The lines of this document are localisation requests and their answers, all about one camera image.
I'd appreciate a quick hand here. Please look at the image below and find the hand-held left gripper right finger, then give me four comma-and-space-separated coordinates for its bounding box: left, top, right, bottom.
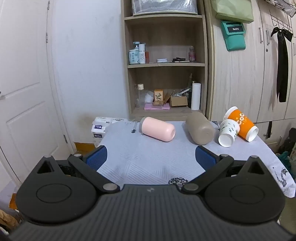
181, 146, 270, 194

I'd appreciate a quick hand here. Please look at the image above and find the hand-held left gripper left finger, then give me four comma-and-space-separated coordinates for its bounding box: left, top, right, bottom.
30, 146, 121, 194

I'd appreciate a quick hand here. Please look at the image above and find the pink cup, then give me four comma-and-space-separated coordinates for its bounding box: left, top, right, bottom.
139, 116, 176, 142

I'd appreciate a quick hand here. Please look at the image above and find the taupe cup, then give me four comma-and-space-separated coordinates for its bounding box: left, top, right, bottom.
186, 112, 215, 146

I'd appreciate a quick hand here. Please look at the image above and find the white patterned paper cup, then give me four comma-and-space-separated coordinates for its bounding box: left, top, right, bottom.
218, 119, 241, 147

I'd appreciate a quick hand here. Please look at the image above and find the orange paper cup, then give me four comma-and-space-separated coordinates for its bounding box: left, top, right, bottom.
223, 106, 259, 142

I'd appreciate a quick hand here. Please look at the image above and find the wooden board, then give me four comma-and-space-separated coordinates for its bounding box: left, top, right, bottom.
74, 142, 102, 155

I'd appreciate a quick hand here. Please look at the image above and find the grey printed tablecloth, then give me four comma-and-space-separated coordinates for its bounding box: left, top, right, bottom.
96, 120, 296, 198

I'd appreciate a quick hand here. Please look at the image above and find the white paper roll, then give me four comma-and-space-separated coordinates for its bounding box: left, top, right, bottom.
191, 83, 201, 111

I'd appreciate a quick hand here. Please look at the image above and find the open cardboard box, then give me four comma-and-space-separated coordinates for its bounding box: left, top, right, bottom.
163, 92, 188, 108

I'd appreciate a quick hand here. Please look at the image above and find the dark slim bottle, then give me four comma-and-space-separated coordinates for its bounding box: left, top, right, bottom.
188, 73, 194, 109

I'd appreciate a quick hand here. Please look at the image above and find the pink sponge pad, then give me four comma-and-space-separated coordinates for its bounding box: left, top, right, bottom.
144, 102, 171, 110

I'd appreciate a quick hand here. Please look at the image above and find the glass bottle with cork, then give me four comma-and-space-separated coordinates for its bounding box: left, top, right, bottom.
135, 83, 145, 108

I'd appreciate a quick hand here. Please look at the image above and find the floral small box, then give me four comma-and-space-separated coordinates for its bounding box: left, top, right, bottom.
154, 89, 164, 106

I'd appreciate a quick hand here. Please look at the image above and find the light wooden wardrobe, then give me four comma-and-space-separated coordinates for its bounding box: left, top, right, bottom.
205, 0, 296, 140

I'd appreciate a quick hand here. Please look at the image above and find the dark clothes pile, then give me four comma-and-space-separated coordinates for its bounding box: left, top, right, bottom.
275, 129, 296, 178

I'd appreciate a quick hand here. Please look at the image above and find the white door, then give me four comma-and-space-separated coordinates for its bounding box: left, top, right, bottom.
0, 0, 75, 183

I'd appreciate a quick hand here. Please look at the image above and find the pale blue pump jar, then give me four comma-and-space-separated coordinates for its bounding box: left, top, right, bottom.
129, 42, 140, 65

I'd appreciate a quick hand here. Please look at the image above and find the white tall bottle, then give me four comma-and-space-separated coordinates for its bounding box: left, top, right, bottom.
138, 43, 146, 64

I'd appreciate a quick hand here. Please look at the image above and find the teal pouch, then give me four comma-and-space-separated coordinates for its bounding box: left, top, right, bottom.
220, 20, 246, 52

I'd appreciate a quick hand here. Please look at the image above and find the black ribbon bow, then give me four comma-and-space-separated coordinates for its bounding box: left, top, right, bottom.
270, 27, 293, 103

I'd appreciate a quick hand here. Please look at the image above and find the wooden shelf unit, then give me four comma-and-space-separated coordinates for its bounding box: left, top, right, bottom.
120, 0, 212, 121

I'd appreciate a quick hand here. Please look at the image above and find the green bag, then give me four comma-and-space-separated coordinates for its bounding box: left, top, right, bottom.
210, 0, 254, 24

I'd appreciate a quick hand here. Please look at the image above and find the silver storage bag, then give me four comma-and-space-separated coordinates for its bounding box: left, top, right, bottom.
131, 0, 199, 16

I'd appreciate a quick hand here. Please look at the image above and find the black wire rack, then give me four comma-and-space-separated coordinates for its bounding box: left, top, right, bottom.
266, 0, 296, 39

